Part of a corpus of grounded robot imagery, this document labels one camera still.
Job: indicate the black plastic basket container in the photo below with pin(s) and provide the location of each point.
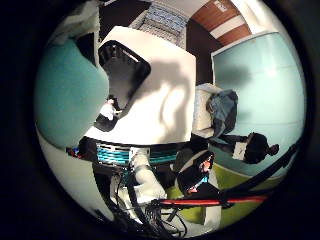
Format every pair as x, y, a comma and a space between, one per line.
126, 80

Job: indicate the dark brown door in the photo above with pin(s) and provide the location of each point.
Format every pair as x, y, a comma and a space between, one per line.
200, 50

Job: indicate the red blue small object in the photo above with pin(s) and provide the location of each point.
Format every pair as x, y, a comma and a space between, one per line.
72, 152

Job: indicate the teal lit rack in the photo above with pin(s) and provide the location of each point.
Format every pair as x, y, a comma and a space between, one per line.
110, 156

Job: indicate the white armchair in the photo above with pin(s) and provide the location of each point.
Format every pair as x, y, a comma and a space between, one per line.
200, 113

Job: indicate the blue cloth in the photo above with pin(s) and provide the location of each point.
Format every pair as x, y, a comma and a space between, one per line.
223, 110

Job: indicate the black backpack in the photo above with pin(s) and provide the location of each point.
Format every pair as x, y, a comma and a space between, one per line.
191, 176

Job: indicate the teal partition panel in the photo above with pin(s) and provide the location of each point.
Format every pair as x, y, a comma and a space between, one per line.
266, 83

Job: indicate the person in black clothes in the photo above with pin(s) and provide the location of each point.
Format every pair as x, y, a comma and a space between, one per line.
256, 148

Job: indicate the red bar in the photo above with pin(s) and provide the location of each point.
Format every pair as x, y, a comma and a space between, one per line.
206, 202

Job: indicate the black pole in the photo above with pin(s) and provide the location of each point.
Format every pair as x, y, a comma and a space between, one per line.
263, 175

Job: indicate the green floor mat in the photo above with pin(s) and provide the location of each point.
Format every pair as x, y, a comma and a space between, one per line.
240, 215

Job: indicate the white wall sign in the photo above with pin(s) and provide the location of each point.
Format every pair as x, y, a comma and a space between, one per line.
220, 5

